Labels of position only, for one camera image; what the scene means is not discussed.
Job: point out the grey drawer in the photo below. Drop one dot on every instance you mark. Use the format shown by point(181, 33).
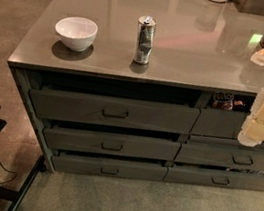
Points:
point(219, 123)
point(201, 154)
point(108, 143)
point(214, 178)
point(109, 167)
point(111, 111)

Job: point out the snack packets in drawer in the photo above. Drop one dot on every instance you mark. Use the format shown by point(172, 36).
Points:
point(231, 102)

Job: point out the grey drawer cabinet island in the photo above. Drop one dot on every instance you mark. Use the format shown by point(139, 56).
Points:
point(199, 48)

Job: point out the silver drink can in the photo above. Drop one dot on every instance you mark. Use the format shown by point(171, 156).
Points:
point(145, 37)

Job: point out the white ceramic bowl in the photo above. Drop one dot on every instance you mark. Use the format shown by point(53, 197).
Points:
point(77, 33)

